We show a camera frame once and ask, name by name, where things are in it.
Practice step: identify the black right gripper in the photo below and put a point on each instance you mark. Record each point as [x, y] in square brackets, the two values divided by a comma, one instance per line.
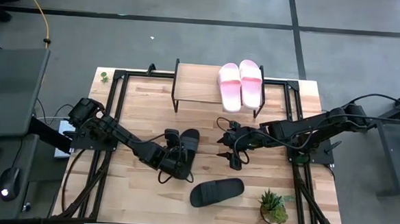
[240, 136]

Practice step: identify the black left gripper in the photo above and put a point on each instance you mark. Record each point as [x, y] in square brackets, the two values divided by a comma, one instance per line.
[175, 162]

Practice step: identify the black slide sandal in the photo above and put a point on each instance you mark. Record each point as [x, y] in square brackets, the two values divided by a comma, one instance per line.
[191, 139]
[216, 191]

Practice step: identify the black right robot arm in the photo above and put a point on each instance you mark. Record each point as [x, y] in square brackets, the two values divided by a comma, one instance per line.
[305, 129]

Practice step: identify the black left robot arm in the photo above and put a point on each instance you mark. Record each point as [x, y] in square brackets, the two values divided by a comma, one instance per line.
[116, 130]

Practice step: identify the green succulent in pot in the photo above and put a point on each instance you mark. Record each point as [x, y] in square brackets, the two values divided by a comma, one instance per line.
[272, 206]

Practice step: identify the small green plant sprig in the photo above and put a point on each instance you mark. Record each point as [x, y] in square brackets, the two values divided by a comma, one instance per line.
[104, 77]

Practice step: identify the white box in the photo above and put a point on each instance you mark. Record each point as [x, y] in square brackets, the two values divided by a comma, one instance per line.
[65, 125]

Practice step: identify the dark grey metal stand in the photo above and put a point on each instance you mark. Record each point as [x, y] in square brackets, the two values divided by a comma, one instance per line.
[395, 153]

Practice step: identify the black computer mouse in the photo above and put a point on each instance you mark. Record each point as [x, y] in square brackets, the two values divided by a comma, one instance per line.
[9, 181]

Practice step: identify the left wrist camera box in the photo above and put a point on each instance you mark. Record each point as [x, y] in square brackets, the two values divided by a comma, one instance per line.
[172, 137]

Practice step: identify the wooden shelf, black metal frame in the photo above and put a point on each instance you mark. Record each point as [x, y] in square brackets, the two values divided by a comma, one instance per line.
[194, 82]

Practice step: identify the black aluminium table frame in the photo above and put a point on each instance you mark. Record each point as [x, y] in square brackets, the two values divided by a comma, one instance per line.
[147, 75]

